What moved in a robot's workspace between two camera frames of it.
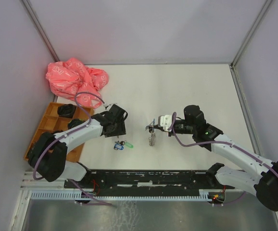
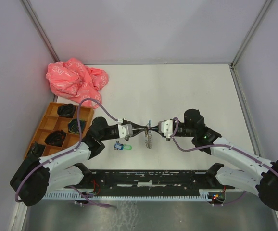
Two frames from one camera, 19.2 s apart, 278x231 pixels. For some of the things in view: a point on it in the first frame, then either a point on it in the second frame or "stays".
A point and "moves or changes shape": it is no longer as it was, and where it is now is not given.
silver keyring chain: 152,138 moves or changes shape
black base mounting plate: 106,182 stays
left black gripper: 120,130 → 134,125
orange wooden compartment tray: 53,122 stays
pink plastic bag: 66,78 stays
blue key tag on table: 119,146 stays
